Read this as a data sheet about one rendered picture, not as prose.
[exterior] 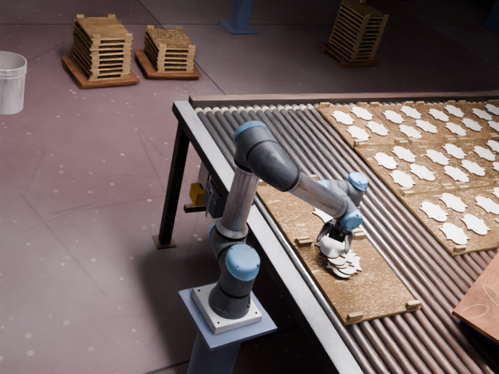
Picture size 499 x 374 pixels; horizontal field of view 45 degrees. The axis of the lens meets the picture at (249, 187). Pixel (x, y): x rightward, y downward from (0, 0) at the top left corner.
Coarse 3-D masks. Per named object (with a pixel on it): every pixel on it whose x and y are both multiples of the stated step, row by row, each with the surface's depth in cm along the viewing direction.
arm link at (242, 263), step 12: (228, 252) 201; (240, 252) 202; (252, 252) 204; (228, 264) 199; (240, 264) 198; (252, 264) 200; (228, 276) 201; (240, 276) 199; (252, 276) 200; (228, 288) 203; (240, 288) 202
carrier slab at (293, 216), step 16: (256, 192) 267; (272, 192) 268; (288, 192) 271; (272, 208) 259; (288, 208) 262; (304, 208) 264; (288, 224) 252; (304, 224) 255; (320, 224) 257; (288, 240) 245
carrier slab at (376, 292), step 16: (352, 240) 253; (304, 256) 238; (320, 256) 240; (368, 256) 247; (320, 272) 232; (368, 272) 238; (384, 272) 241; (320, 288) 227; (336, 288) 227; (352, 288) 229; (368, 288) 231; (384, 288) 233; (400, 288) 235; (336, 304) 220; (352, 304) 222; (368, 304) 224; (384, 304) 226; (400, 304) 228; (368, 320) 219
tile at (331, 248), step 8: (320, 240) 238; (328, 240) 239; (336, 240) 240; (320, 248) 234; (328, 248) 235; (336, 248) 237; (344, 248) 238; (328, 256) 231; (336, 256) 232; (344, 256) 233
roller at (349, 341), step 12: (204, 120) 310; (216, 132) 303; (216, 144) 297; (228, 156) 288; (264, 216) 257; (276, 228) 251; (288, 252) 242; (300, 264) 236; (312, 288) 228; (324, 300) 223; (324, 312) 220; (336, 324) 215; (348, 336) 211; (348, 348) 209; (360, 360) 204; (372, 372) 200
